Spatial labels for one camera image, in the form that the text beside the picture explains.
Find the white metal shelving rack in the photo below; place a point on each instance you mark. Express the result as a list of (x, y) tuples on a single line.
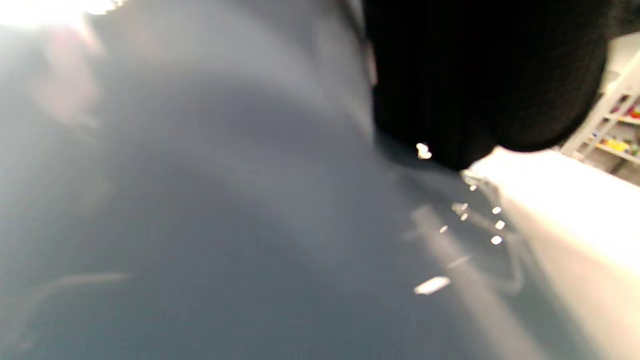
[(607, 107)]

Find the person's right hand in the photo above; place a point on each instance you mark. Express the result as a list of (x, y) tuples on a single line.
[(475, 75)]

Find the blue plastic snap folder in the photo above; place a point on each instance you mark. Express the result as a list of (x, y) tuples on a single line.
[(250, 225)]

